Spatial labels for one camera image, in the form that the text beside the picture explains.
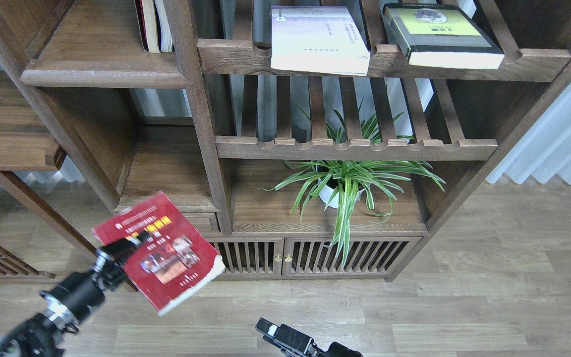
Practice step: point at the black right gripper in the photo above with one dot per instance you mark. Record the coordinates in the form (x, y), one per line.
(294, 343)

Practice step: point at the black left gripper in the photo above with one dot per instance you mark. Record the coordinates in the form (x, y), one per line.
(74, 299)

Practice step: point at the red paperback book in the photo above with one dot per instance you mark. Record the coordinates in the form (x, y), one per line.
(174, 262)

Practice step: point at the green black thick book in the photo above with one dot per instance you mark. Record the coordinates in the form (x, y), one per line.
(440, 35)

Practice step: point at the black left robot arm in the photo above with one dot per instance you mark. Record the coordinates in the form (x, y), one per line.
(36, 337)

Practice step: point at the wooden side shelf unit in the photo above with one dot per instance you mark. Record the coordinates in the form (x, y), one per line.
(27, 145)

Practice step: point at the dark wooden bookshelf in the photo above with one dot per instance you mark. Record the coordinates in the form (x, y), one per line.
(199, 123)

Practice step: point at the white upright book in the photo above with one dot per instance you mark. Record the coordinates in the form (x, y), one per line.
(166, 40)

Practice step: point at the beige upright book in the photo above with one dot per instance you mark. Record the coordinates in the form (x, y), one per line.
(149, 17)

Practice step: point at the dark red upright book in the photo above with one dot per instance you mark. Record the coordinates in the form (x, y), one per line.
(141, 23)

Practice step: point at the white paperback book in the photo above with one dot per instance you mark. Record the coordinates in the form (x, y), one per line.
(319, 39)

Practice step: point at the white pleated curtain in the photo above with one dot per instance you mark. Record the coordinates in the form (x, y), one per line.
(545, 150)

